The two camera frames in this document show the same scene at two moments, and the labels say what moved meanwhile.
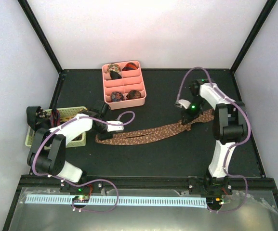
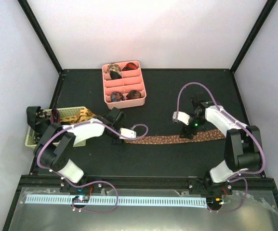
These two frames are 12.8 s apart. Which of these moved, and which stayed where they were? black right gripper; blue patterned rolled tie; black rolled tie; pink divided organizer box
Moved: black right gripper
Stayed: pink divided organizer box; blue patterned rolled tie; black rolled tie
